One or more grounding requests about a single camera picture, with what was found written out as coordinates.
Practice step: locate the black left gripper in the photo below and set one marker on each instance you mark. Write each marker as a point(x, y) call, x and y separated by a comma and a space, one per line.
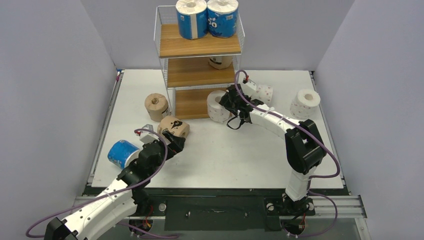
point(176, 144)

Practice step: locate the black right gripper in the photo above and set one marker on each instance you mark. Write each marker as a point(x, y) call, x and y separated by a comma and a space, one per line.
point(230, 100)

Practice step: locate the white dotted roll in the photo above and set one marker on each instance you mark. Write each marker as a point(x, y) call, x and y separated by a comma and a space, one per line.
point(215, 111)
point(264, 93)

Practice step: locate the brown paper roll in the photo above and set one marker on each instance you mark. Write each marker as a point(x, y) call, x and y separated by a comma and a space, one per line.
point(220, 62)

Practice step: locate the white wire wooden shelf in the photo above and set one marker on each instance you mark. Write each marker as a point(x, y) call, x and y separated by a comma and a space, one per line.
point(187, 75)

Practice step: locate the blue white roll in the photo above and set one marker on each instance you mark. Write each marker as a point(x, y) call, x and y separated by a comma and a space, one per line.
point(222, 17)
point(192, 18)

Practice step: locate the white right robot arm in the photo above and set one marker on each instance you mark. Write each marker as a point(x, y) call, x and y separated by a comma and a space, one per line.
point(303, 153)

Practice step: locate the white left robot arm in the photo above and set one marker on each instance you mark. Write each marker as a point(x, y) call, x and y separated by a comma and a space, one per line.
point(122, 197)

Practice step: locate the brown cartoon printed roll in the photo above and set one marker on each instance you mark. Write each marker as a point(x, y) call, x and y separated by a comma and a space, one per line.
point(175, 126)

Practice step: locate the white dotted roll lying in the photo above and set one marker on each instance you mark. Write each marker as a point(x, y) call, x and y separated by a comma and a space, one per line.
point(264, 93)

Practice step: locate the brown roll back left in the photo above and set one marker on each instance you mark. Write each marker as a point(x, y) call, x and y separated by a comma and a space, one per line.
point(157, 106)

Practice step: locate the blue roll left edge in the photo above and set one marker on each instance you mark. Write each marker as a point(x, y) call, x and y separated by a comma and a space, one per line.
point(122, 153)

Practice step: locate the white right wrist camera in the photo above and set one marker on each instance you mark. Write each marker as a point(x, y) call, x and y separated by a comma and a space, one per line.
point(249, 88)

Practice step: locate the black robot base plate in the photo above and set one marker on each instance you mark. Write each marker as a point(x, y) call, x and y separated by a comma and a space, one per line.
point(266, 223)

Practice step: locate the white roll near right wall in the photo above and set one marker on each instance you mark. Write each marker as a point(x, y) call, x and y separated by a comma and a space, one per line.
point(305, 104)

